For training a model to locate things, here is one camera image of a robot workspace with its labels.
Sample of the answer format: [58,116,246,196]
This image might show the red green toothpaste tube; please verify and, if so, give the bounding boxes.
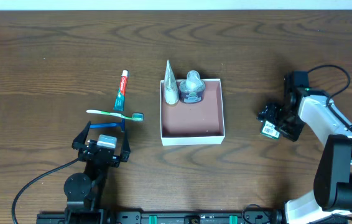
[113,70,129,111]

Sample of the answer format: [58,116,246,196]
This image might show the white Pantene tube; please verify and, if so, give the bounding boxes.
[164,60,179,105]

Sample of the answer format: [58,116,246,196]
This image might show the blue disposable razor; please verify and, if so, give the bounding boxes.
[90,119,125,132]

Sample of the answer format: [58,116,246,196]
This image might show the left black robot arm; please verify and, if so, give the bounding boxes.
[63,123,131,213]

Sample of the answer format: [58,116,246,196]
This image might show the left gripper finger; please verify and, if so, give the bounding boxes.
[72,121,91,150]
[120,131,131,162]

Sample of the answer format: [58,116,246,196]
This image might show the right black cable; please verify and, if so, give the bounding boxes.
[306,64,352,147]

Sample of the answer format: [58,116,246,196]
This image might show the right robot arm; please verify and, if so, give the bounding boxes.
[257,88,352,223]

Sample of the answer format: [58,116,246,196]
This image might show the black cable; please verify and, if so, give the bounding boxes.
[306,64,352,147]
[11,157,82,224]

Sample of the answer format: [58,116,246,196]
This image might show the green white toothbrush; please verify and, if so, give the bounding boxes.
[86,110,144,121]

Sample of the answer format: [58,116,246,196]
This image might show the green white soap packet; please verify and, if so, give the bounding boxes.
[260,120,280,139]

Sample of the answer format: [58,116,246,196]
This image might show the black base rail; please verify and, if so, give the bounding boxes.
[36,209,286,224]

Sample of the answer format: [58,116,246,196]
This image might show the white box with pink interior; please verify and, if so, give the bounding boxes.
[159,78,226,146]

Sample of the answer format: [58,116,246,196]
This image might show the left black cable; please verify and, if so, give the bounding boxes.
[11,157,82,224]

